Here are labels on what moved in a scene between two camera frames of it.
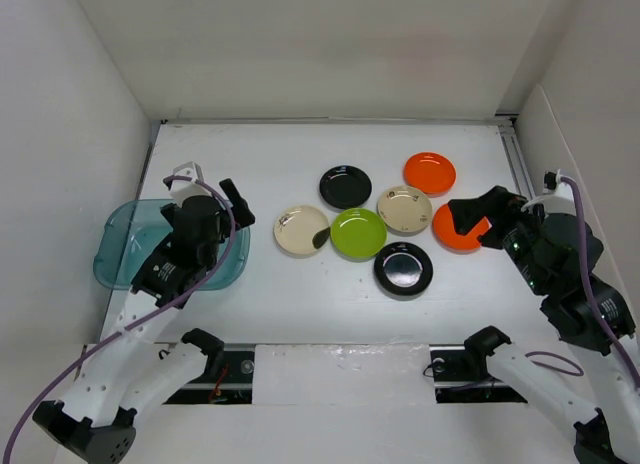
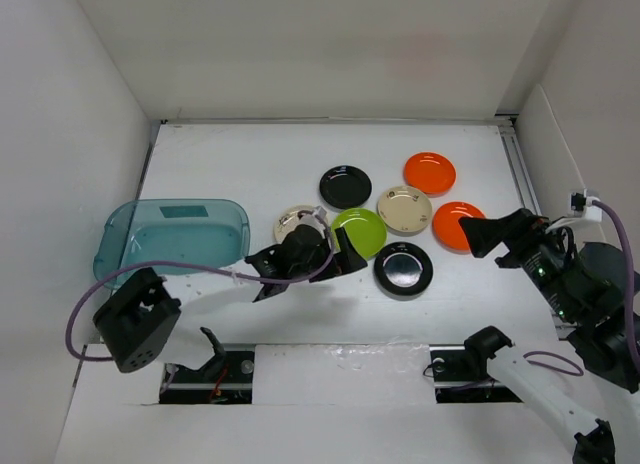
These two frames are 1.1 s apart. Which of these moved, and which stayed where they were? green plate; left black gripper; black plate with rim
Moved: left black gripper
Stayed: black plate with rim; green plate
